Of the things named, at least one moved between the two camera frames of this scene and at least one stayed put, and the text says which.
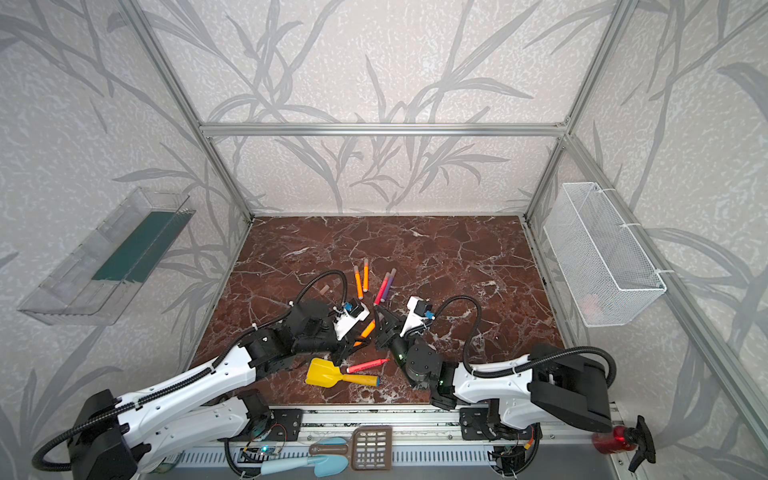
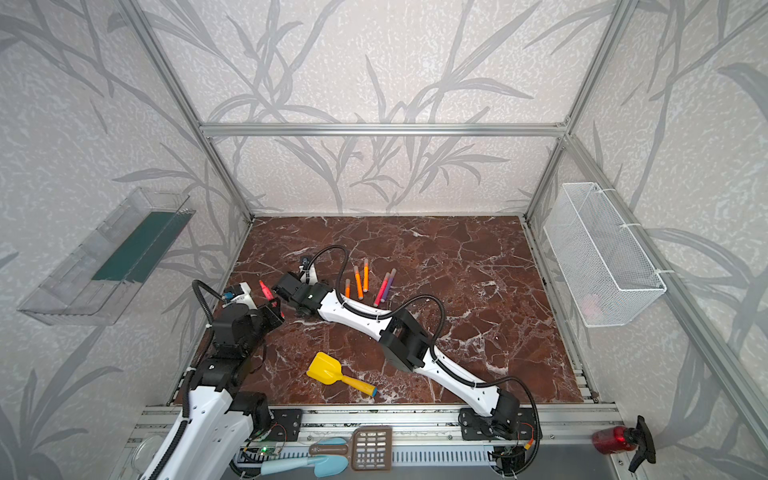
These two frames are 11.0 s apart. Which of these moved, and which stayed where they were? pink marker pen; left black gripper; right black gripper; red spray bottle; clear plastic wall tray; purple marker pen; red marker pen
Moved: right black gripper; left black gripper; red marker pen
Stayed: clear plastic wall tray; purple marker pen; red spray bottle; pink marker pen
